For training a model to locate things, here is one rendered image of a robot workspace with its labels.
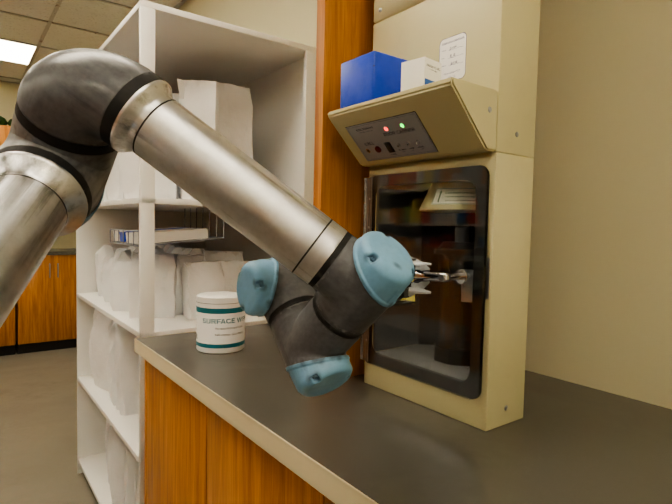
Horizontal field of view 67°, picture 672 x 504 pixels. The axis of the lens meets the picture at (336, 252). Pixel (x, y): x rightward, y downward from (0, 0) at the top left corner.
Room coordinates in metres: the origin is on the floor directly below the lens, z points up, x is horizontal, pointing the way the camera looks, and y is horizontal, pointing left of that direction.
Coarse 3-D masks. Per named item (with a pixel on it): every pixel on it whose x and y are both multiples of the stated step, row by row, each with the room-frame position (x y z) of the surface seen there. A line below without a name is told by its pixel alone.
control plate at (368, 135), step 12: (384, 120) 0.92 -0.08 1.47; (396, 120) 0.90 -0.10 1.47; (408, 120) 0.88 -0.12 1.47; (420, 120) 0.86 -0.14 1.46; (348, 132) 1.01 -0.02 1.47; (360, 132) 0.99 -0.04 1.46; (372, 132) 0.97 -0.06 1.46; (384, 132) 0.94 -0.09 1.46; (396, 132) 0.92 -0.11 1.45; (408, 132) 0.90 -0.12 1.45; (420, 132) 0.88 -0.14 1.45; (360, 144) 1.02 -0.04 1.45; (372, 144) 0.99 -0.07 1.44; (396, 144) 0.95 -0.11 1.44; (420, 144) 0.91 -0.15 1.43; (432, 144) 0.89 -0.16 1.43; (372, 156) 1.02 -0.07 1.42; (384, 156) 1.00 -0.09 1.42; (396, 156) 0.97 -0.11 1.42
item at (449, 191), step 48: (384, 192) 1.03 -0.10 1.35; (432, 192) 0.93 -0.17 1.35; (480, 192) 0.84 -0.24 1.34; (432, 240) 0.92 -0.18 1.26; (480, 240) 0.84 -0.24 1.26; (432, 288) 0.92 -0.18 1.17; (480, 288) 0.84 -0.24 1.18; (384, 336) 1.02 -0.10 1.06; (432, 336) 0.92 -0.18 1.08; (480, 336) 0.83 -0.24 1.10; (432, 384) 0.92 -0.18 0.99; (480, 384) 0.84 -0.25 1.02
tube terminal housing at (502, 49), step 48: (432, 0) 0.96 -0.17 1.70; (480, 0) 0.87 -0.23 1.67; (528, 0) 0.88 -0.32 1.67; (384, 48) 1.06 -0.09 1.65; (432, 48) 0.95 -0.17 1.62; (480, 48) 0.87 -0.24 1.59; (528, 48) 0.88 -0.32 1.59; (528, 96) 0.89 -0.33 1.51; (528, 144) 0.89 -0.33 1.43; (528, 192) 0.89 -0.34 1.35; (528, 240) 0.90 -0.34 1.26; (384, 384) 1.04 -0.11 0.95
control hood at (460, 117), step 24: (384, 96) 0.89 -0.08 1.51; (408, 96) 0.84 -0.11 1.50; (432, 96) 0.81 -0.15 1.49; (456, 96) 0.78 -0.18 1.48; (480, 96) 0.81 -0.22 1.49; (336, 120) 1.01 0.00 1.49; (360, 120) 0.96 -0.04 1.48; (432, 120) 0.85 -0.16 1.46; (456, 120) 0.81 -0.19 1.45; (480, 120) 0.81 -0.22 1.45; (456, 144) 0.85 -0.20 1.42; (480, 144) 0.82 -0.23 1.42
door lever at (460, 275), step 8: (416, 272) 0.89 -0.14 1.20; (424, 272) 0.87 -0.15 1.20; (432, 272) 0.86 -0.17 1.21; (440, 272) 0.85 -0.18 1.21; (456, 272) 0.87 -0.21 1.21; (464, 272) 0.86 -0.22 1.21; (424, 280) 0.88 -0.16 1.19; (432, 280) 0.86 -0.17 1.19; (440, 280) 0.84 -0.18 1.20; (448, 280) 0.84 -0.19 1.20; (456, 280) 0.87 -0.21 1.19; (464, 280) 0.86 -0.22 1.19
